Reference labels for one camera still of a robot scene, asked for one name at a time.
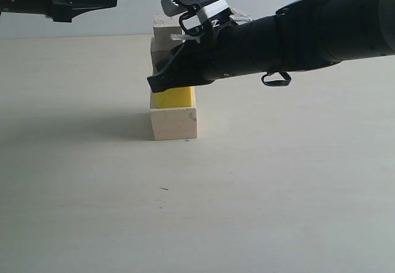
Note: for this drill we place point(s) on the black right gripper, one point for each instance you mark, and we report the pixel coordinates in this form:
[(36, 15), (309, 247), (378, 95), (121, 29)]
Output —
[(238, 50)]

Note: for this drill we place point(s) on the yellow cube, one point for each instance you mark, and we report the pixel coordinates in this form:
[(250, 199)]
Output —
[(174, 98)]

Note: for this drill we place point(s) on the medium wooden cube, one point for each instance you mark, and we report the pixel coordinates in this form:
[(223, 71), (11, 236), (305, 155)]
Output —
[(159, 52)]

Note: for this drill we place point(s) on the small wooden cube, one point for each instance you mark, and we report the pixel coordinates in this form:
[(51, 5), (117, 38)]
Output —
[(165, 32)]

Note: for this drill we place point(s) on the large pale wooden cube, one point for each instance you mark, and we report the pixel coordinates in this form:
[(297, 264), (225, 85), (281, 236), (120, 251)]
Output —
[(175, 123)]

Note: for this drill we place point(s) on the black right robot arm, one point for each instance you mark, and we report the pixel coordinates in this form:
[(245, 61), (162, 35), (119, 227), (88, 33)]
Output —
[(302, 36)]

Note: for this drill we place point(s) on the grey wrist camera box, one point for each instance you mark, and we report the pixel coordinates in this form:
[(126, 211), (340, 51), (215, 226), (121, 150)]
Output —
[(204, 10)]

